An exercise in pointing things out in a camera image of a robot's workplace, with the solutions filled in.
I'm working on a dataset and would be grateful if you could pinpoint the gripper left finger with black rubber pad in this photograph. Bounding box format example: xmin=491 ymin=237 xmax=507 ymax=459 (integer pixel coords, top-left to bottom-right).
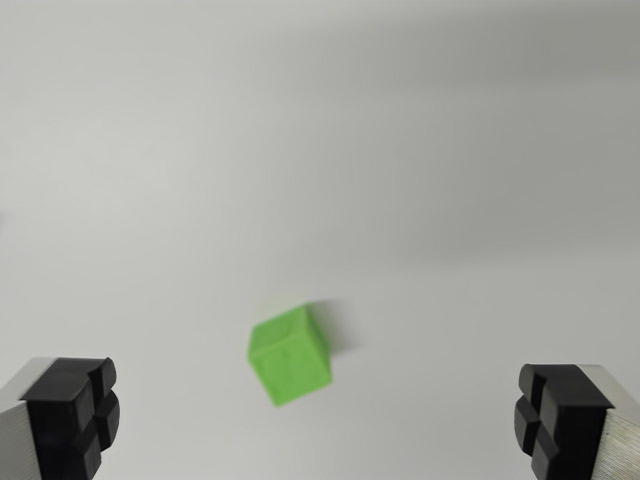
xmin=0 ymin=356 xmax=122 ymax=480

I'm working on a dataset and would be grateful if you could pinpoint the gripper right finger with black rubber pad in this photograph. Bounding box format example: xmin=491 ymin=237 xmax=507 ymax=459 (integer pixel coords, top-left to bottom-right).
xmin=513 ymin=363 xmax=640 ymax=480

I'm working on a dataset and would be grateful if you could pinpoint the green embossed cube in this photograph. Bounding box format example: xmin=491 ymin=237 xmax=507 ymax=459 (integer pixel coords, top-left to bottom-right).
xmin=246 ymin=302 xmax=334 ymax=408

